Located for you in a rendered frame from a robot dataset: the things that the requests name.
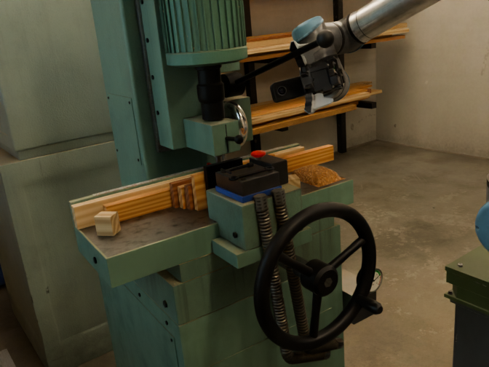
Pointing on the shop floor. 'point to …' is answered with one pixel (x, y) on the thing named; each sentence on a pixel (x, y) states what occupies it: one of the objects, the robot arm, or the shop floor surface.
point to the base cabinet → (206, 331)
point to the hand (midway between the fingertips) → (297, 78)
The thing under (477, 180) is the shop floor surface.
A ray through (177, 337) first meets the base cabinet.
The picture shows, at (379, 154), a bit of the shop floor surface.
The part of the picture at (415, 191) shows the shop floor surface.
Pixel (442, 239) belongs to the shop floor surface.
